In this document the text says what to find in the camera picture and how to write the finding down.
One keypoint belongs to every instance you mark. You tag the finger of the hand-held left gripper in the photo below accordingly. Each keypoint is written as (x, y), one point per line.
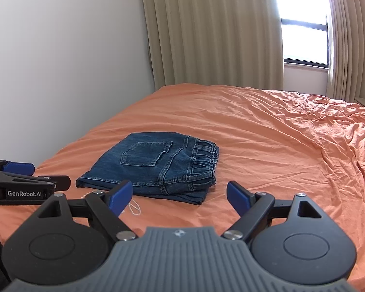
(56, 182)
(18, 168)

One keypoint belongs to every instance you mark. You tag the orange bed sheet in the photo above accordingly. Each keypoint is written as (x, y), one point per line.
(276, 143)

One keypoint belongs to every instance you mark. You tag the beige pleated curtain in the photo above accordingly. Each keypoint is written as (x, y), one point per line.
(213, 30)
(352, 36)

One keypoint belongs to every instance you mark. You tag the black framed window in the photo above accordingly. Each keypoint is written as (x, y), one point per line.
(304, 27)

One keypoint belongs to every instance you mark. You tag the blue denim pants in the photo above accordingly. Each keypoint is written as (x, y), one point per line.
(146, 164)

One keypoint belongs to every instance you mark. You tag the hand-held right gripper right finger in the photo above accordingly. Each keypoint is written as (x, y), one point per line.
(237, 196)

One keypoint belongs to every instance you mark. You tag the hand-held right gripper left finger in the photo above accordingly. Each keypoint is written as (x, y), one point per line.
(121, 196)

